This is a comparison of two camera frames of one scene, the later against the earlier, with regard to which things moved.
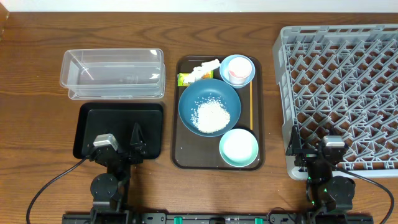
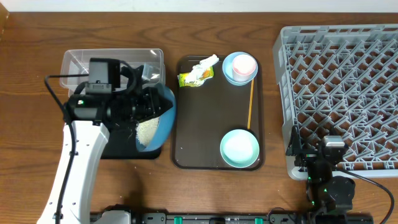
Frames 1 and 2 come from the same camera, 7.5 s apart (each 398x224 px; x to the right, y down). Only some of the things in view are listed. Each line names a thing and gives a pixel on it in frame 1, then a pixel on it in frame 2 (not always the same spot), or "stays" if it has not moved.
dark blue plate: (209, 107) -> (163, 129)
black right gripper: (295, 147) stays
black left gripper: (138, 152) -> (147, 99)
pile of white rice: (209, 115) -> (146, 130)
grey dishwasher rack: (341, 79) stays
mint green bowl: (239, 147) stays
